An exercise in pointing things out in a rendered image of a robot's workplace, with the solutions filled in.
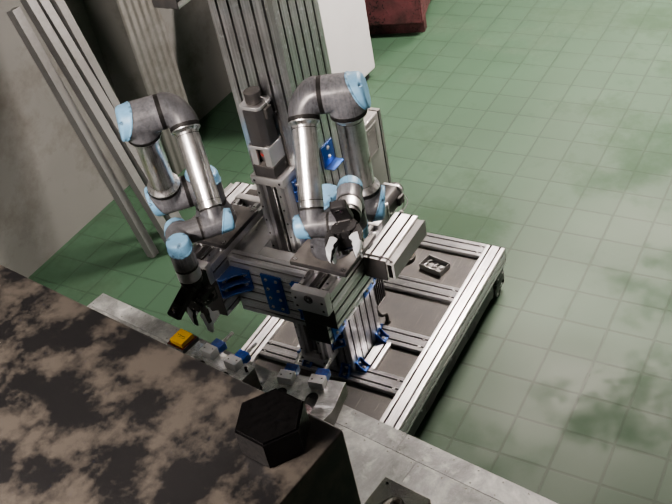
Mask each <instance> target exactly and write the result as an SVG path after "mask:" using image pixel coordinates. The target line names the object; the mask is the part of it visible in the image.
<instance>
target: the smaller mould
mask: <svg viewBox="0 0 672 504"><path fill-rule="evenodd" d="M364 504H431V501H430V499H429V498H427V497H425V496H423V495H421V494H419V493H417V492H415V491H413V490H411V489H409V488H407V487H405V486H403V485H401V484H399V483H397V482H395V481H393V480H391V479H389V478H387V477H385V478H384V479H383V480H382V481H381V483H380V484H379V485H378V487H377V488H376V489H375V490H374V492H373V493H372V494H371V496H370V497H369V498H368V499H367V501H366V502H365V503H364Z"/></svg>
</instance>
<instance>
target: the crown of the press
mask: <svg viewBox="0 0 672 504"><path fill-rule="evenodd" d="M0 504H361V502H360V498H359V494H358V490H357V486H356V482H355V478H354V474H353V470H352V466H351V462H350V458H349V454H348V450H347V446H346V442H345V438H344V435H343V431H342V430H341V429H340V428H338V427H336V426H333V425H331V424H329V423H327V422H325V421H323V420H321V419H319V418H317V417H315V416H313V415H311V414H309V413H307V410H306V407H305V403H304V401H302V400H300V399H298V398H295V397H293V396H291V395H289V394H287V393H285V392H283V391H281V390H279V389H276V388H275V389H273V390H271V391H268V392H266V393H265V392H263V391H261V390H259V389H257V388H255V387H253V386H251V385H249V384H246V383H244V382H242V381H240V380H238V379H236V378H234V377H232V376H230V375H228V374H226V373H224V372H222V371H219V370H217V369H215V368H213V367H211V366H209V365H207V364H205V363H203V362H201V361H199V360H197V359H195V358H193V357H190V356H188V355H186V354H184V353H182V352H180V351H178V350H176V349H174V348H172V347H170V346H168V345H166V344H164V343H161V342H159V341H157V340H155V339H153V338H151V337H149V336H147V335H145V334H143V333H141V332H139V331H137V330H135V329H132V328H130V327H128V326H126V325H124V324H122V323H120V322H118V321H116V320H114V319H112V318H110V317H108V316H106V315H103V314H101V313H99V312H97V311H95V310H93V309H91V308H89V307H87V306H85V305H83V304H81V303H79V302H77V301H74V300H72V299H70V298H68V297H66V296H64V295H62V294H60V293H58V292H56V291H54V290H52V289H50V288H47V287H45V286H43V285H41V284H39V283H37V282H35V281H33V280H31V279H29V278H27V277H25V276H23V275H21V274H18V273H16V272H14V271H12V270H10V269H8V268H6V267H4V266H2V265H0Z"/></svg>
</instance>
